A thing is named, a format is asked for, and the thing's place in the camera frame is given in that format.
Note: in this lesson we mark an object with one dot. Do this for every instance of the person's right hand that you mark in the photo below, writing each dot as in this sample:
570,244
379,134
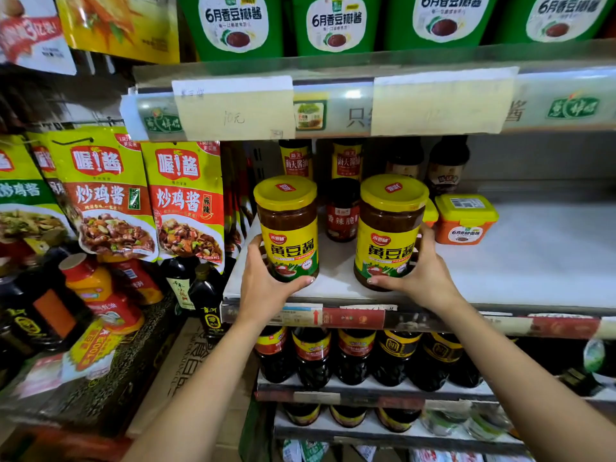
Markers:
428,283

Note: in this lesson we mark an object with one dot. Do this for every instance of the person's left hand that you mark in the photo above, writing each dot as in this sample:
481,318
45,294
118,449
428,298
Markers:
264,298

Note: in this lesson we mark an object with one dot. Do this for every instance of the chili crisp jar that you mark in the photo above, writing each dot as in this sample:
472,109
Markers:
342,216

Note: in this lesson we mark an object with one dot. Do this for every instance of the vinegar bottle red cap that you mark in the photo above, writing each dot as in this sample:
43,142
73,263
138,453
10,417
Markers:
447,163
404,158

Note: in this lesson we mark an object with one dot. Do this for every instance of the yellow label soy sauce bottle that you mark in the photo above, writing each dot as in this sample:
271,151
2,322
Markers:
347,161
296,161

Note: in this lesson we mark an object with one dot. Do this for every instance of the person's left forearm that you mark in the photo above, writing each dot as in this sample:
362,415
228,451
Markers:
192,399

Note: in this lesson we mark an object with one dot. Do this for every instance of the person's right forearm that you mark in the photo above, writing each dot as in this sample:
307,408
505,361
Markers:
529,384

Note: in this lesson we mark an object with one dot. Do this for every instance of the large black jug gold emblem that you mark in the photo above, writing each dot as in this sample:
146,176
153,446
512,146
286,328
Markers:
209,312

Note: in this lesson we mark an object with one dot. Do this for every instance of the dark bottle pale label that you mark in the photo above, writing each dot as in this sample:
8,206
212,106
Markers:
180,288

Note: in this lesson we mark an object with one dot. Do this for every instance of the row of large dark bottles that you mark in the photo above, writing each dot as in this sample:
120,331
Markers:
356,356

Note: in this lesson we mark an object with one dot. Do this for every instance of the printed brown cardboard box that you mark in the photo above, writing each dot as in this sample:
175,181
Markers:
187,370

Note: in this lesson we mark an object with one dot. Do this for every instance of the row of short sauce jars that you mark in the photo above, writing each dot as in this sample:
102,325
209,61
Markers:
346,416

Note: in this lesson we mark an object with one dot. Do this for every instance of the row of seasoning sachets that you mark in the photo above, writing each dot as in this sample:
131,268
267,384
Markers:
298,452

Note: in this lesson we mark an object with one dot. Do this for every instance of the orange squeeze bottle red cap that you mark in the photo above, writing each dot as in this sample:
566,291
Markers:
96,293

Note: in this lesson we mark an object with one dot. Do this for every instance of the yellow red promo card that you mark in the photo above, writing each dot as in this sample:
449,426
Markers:
94,346

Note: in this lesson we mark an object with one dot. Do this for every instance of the hanging yellow sauce packets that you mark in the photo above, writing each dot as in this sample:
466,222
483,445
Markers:
106,197

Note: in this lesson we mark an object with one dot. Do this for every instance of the dark gold patterned box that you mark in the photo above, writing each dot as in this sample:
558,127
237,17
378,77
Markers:
106,399

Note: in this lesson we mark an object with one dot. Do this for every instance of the black label gold emblem bottle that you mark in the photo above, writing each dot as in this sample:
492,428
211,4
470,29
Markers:
43,317

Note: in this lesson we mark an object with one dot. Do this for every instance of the pink white paper leaflets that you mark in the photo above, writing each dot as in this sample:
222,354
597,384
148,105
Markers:
38,380

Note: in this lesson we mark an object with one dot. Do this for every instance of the red cardboard box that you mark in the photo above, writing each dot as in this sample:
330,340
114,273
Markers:
72,447

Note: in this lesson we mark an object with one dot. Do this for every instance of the orange and green sauce tubs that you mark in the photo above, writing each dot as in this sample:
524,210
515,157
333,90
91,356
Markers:
443,21

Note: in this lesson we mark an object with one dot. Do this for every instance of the row of green sauce tubs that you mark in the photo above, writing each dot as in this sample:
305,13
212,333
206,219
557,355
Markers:
231,28
337,28

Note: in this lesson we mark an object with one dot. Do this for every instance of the green tub yellow lid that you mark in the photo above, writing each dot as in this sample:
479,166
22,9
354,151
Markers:
558,19

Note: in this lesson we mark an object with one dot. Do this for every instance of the yellow food print pouch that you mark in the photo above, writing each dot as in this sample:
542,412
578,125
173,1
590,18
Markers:
120,28

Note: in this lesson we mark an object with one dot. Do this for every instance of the white red print pouch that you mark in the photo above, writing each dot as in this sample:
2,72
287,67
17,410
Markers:
33,33

